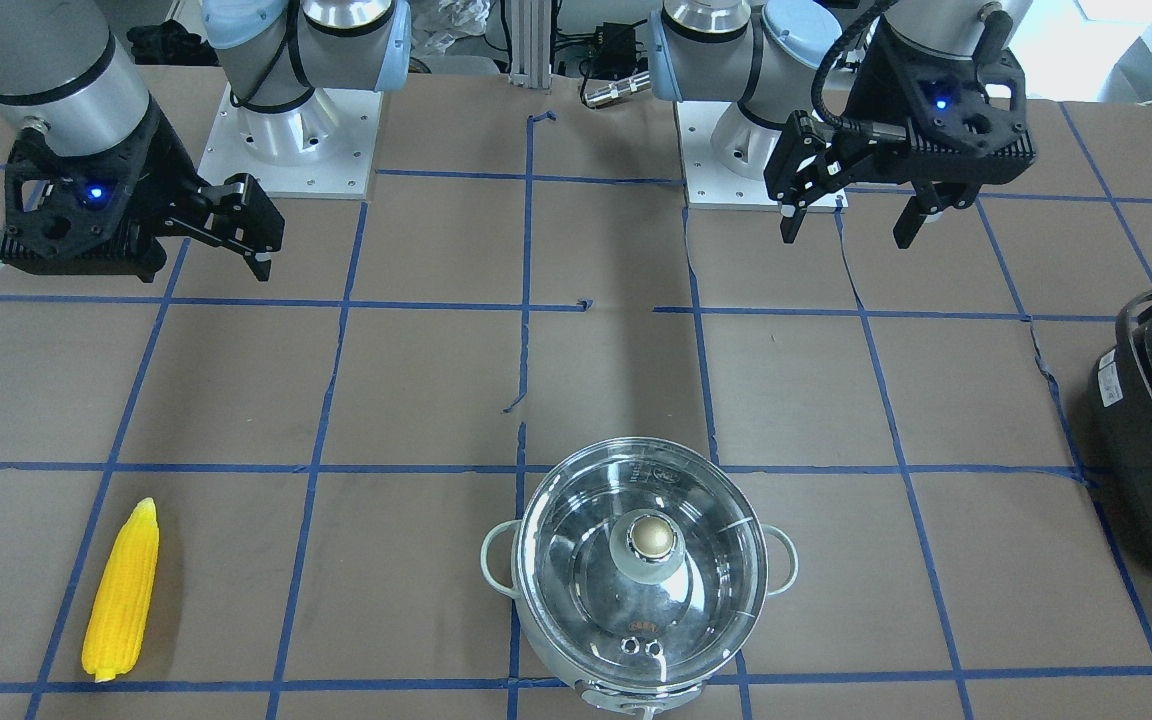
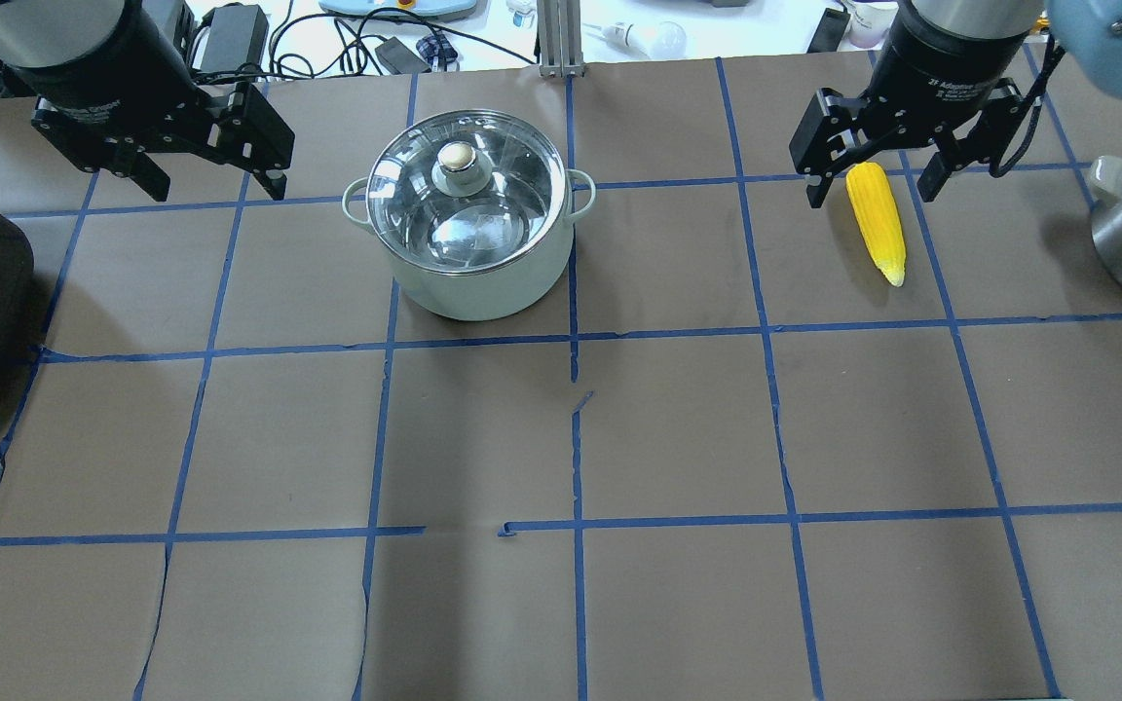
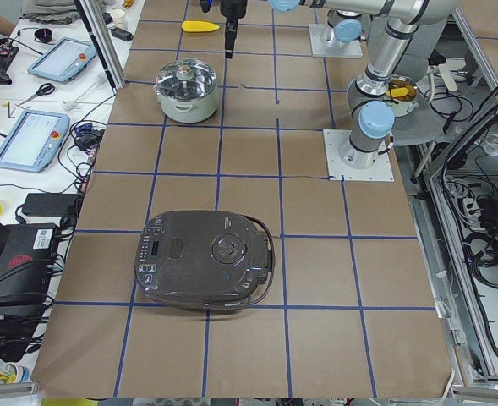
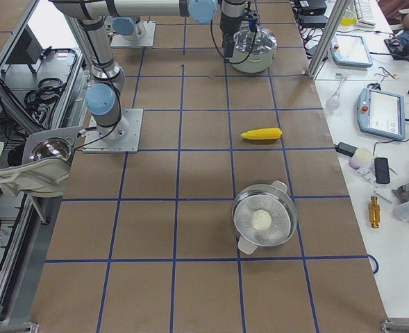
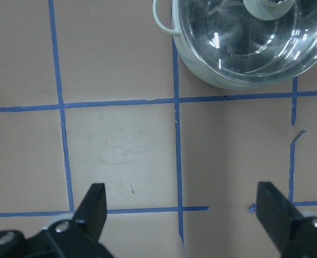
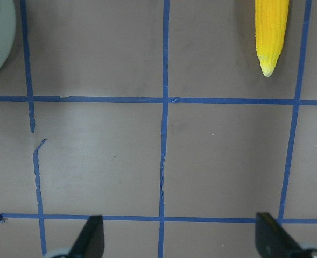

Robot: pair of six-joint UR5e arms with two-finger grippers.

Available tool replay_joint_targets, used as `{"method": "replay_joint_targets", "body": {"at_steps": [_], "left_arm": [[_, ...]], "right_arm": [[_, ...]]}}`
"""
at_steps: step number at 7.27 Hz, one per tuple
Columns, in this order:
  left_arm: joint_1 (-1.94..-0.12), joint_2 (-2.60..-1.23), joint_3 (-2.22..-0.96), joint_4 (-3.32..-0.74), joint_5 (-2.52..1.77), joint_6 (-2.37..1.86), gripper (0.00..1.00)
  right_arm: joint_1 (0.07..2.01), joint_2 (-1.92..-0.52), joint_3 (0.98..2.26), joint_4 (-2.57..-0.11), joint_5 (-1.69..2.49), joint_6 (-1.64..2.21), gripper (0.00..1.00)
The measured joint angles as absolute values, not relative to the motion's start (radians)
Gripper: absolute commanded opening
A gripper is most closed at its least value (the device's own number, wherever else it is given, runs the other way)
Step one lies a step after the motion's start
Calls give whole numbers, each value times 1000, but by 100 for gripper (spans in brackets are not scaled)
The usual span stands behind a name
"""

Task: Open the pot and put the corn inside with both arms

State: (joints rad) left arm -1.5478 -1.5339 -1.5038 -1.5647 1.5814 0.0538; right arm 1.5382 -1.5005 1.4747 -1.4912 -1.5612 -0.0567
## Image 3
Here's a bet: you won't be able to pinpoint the aluminium frame post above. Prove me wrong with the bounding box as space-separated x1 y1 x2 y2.
74 0 126 90

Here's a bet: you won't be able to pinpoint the black handled scissors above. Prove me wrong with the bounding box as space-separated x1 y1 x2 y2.
21 82 56 104

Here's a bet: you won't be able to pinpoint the small black adapter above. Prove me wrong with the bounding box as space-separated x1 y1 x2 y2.
110 27 134 41

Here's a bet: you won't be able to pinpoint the black red computer box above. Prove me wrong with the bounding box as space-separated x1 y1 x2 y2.
0 222 59 307

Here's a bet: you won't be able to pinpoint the dark brown rice cooker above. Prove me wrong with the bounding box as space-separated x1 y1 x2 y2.
134 210 275 310

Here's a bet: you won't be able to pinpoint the steel pot with corn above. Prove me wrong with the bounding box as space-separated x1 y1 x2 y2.
383 76 419 118

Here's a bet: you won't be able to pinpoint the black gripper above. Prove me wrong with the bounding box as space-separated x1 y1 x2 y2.
220 0 248 59

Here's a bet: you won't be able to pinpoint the black power adapter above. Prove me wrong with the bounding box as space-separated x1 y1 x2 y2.
15 193 76 223

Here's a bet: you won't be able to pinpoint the blue teach pendant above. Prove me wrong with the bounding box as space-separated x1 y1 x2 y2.
0 109 70 173
27 37 96 83

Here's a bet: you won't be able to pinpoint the glass pot lid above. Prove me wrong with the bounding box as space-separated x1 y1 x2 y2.
155 58 217 102

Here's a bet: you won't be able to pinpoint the upper blue teach pendant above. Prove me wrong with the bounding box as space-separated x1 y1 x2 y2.
27 37 96 83

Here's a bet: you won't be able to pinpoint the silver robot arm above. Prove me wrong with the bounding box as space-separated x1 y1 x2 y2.
269 0 459 170
324 9 363 46

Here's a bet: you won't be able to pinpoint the pale green cooking pot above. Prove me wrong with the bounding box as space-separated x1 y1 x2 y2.
156 82 219 123

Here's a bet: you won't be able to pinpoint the yellow corn cob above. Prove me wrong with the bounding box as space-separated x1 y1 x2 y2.
182 20 220 33

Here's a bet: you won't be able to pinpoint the lower blue teach pendant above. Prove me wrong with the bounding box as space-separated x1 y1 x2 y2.
0 109 70 173

